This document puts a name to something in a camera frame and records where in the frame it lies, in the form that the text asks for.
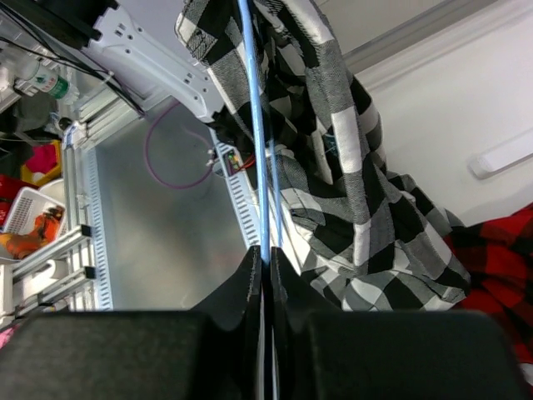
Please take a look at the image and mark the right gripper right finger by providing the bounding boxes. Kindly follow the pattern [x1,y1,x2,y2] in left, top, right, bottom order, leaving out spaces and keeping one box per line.
[270,247,346,399]

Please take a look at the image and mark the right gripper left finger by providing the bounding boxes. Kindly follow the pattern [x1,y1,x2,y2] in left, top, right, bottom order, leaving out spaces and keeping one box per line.
[182,246,262,399]

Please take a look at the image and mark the black white plaid shirt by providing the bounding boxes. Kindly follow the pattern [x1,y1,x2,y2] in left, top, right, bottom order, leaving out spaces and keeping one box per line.
[174,0,471,313]

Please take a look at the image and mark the light blue wire hanger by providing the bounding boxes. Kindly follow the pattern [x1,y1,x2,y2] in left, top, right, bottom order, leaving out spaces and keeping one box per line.
[237,1,280,399]

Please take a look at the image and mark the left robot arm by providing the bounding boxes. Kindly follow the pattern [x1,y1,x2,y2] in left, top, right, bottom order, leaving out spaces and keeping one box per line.
[5,1,223,123]

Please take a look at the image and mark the red black plaid shirt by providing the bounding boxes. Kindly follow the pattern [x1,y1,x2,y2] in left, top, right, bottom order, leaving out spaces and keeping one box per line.
[445,205,532,364]

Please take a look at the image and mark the white plastic basket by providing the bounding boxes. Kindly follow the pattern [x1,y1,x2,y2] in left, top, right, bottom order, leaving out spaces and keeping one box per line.
[1,187,66,264]

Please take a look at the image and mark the clothes rack metal white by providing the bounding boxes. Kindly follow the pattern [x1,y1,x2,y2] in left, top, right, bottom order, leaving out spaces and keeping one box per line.
[468,129,532,180]

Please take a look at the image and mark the plastic water bottle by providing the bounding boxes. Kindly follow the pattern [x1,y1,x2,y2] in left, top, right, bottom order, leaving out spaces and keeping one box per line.
[16,57,79,105]

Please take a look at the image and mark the white slotted cable duct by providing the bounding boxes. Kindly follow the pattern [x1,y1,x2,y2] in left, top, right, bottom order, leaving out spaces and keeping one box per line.
[209,128,260,248]

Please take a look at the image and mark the aluminium rail base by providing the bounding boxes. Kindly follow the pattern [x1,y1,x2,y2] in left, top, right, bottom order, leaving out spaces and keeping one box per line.
[1,88,137,326]

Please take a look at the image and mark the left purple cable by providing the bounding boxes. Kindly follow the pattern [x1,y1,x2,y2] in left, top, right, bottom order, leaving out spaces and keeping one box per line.
[144,102,220,191]

